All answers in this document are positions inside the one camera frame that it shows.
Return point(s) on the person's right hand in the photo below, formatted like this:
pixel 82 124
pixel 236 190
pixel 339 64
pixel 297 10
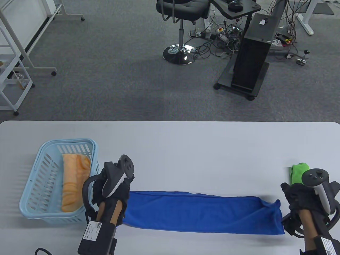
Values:
pixel 297 196

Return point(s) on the person's left hand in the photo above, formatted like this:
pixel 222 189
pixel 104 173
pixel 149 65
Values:
pixel 122 191

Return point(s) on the green rectangular towel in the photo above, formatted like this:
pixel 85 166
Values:
pixel 298 172

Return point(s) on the orange towel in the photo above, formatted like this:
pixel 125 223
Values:
pixel 74 180

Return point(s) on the blue towel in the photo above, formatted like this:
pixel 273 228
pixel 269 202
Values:
pixel 199 212

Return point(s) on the person's right forearm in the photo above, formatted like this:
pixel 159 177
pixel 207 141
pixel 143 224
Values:
pixel 309 228

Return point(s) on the person's left forearm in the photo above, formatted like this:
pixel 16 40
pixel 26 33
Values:
pixel 114 212

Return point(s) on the black labelled sensor box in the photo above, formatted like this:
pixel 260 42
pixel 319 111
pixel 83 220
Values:
pixel 98 239
pixel 328 247

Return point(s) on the light blue plastic basket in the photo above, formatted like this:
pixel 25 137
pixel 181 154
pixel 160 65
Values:
pixel 66 140

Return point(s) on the small metal stand black knob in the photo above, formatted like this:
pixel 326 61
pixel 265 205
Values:
pixel 301 62

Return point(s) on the black computer tower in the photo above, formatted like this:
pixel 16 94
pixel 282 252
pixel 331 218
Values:
pixel 252 58

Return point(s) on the white wheeled rack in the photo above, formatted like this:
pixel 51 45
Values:
pixel 10 79

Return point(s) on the white whiteboard stand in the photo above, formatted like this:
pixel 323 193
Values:
pixel 26 57

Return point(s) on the white power strip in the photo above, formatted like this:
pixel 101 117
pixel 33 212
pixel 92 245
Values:
pixel 198 34

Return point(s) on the white desk leg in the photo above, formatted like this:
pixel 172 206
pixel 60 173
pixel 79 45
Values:
pixel 305 18

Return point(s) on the black desk column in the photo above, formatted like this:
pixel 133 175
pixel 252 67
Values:
pixel 279 10

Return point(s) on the dark floor mat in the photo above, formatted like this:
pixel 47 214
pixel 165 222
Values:
pixel 322 8

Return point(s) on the black office chair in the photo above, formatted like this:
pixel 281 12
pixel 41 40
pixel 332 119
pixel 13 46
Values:
pixel 183 8

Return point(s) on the black rolling desk stand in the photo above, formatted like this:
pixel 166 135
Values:
pixel 247 9

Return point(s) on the black computer mouse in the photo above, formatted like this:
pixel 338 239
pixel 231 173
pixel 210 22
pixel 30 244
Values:
pixel 235 5

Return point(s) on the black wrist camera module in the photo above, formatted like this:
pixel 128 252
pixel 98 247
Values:
pixel 290 224

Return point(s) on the grey floor base plate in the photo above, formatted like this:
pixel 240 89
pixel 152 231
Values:
pixel 276 43

